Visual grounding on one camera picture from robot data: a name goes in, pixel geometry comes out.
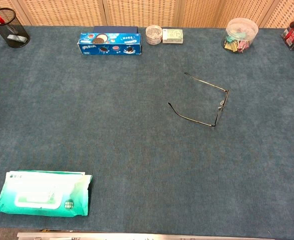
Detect thin wire-frame eyeglasses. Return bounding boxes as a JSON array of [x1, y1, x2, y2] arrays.
[[168, 72, 230, 128]]

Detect blue felt table cover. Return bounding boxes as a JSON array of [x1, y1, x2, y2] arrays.
[[0, 24, 294, 237]]

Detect blue Oreo cookie box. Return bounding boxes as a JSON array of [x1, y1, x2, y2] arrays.
[[77, 32, 142, 56]]

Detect small clear jar of pins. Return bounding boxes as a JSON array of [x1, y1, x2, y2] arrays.
[[145, 24, 163, 46]]

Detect pale green small box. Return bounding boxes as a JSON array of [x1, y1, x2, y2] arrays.
[[162, 28, 184, 45]]

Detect dark blue flat box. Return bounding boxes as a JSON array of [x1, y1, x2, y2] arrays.
[[93, 26, 140, 35]]

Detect wicker folding screen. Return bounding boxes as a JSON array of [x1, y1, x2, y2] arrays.
[[0, 0, 294, 29]]

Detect clear jar of binder clips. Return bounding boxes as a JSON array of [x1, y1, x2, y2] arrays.
[[223, 17, 259, 54]]

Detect green white wet wipes pack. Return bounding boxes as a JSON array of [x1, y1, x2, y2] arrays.
[[0, 170, 93, 218]]

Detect aluminium rail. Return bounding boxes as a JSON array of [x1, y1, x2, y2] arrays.
[[17, 231, 275, 240]]

